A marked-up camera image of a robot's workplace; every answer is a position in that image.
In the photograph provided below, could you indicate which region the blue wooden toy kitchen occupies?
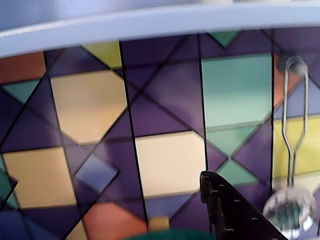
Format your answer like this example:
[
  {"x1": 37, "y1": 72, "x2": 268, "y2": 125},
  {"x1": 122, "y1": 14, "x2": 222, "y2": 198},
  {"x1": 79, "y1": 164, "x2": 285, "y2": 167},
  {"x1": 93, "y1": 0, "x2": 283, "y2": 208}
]
[{"x1": 0, "y1": 0, "x2": 320, "y2": 240}]

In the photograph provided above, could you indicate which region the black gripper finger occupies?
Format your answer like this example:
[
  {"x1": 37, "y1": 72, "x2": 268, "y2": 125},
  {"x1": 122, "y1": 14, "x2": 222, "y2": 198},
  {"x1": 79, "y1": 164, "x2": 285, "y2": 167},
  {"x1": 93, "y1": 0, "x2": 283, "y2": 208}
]
[{"x1": 199, "y1": 171, "x2": 288, "y2": 240}]

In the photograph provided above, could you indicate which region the dark green printed cup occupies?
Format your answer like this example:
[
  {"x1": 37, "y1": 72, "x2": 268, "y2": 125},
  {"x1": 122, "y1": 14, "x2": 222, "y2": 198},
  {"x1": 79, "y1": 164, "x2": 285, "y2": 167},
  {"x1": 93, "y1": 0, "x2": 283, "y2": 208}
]
[{"x1": 124, "y1": 228, "x2": 213, "y2": 240}]

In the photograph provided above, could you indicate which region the steel toy skimmer spoon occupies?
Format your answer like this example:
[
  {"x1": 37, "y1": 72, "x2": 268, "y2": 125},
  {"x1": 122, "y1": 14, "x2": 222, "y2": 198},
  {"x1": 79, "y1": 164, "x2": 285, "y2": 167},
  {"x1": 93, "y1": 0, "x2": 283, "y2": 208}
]
[{"x1": 262, "y1": 56, "x2": 318, "y2": 237}]

